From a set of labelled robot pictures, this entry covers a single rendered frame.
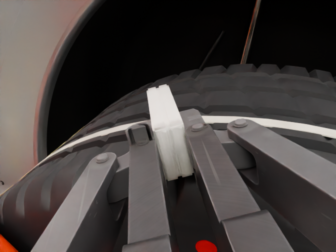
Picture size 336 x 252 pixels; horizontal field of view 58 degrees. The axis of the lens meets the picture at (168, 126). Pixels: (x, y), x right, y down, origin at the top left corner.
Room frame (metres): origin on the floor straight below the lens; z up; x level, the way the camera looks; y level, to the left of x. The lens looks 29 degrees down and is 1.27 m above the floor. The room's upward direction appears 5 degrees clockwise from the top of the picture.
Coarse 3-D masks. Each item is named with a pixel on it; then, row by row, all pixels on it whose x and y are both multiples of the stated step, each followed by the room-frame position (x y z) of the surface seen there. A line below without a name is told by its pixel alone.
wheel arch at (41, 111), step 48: (96, 0) 0.45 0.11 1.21; (144, 0) 0.67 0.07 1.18; (192, 0) 0.73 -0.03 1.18; (240, 0) 0.71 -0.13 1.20; (288, 0) 0.68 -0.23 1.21; (96, 48) 0.60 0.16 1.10; (144, 48) 0.76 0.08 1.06; (192, 48) 0.73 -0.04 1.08; (240, 48) 0.70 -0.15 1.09; (288, 48) 0.67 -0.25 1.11; (48, 96) 0.49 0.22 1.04; (96, 96) 0.69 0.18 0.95; (48, 144) 0.51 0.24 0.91
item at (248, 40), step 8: (256, 0) 0.65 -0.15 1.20; (256, 8) 0.65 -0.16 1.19; (256, 16) 0.65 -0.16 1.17; (248, 24) 0.65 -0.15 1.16; (256, 24) 0.65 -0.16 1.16; (248, 32) 0.65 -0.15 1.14; (248, 40) 0.65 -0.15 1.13; (248, 48) 0.65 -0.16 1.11; (240, 56) 0.65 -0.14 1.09; (248, 56) 0.65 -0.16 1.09
